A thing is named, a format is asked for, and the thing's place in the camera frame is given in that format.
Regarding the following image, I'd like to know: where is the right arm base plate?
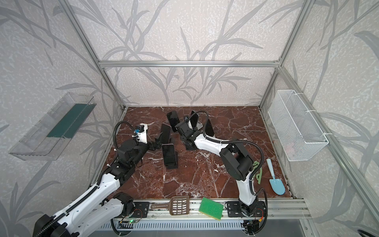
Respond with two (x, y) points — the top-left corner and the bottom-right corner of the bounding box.
(225, 201), (266, 218)

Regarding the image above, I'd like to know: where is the aluminium front rail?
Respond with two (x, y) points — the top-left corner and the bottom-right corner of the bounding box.
(117, 197), (311, 223)

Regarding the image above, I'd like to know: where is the green yellow sponge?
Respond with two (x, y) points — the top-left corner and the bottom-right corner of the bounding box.
(198, 197), (224, 221)

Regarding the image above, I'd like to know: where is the aluminium back crossbar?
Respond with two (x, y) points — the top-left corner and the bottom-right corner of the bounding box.
(99, 61), (279, 68)

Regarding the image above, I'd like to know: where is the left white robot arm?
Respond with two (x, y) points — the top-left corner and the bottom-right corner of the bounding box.
(33, 120), (170, 237)

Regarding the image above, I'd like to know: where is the green plastic hook toy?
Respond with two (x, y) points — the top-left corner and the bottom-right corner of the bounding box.
(253, 161), (263, 185)

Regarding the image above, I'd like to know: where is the black phone on white stand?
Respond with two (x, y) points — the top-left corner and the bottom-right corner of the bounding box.
(189, 111), (199, 131)

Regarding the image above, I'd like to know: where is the white wire basket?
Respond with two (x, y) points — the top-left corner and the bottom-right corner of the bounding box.
(268, 90), (329, 162)

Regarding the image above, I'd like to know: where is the light blue plastic shovel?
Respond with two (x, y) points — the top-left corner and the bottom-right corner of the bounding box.
(266, 159), (285, 195)

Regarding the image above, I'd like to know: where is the brown slotted scoop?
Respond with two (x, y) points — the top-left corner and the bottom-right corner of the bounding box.
(151, 196), (190, 216)

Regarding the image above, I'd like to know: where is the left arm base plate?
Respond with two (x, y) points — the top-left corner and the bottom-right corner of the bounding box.
(129, 201), (150, 219)

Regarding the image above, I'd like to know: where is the clear plastic wall tray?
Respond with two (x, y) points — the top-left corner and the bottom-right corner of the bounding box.
(9, 92), (97, 161)

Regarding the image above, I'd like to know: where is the pink object in basket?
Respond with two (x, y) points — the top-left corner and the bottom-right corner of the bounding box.
(284, 142), (296, 157)

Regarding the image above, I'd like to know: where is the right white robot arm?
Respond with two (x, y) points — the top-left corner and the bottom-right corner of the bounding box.
(167, 111), (265, 217)

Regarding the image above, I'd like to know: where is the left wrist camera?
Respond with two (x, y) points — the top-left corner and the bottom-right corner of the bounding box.
(133, 123), (148, 144)

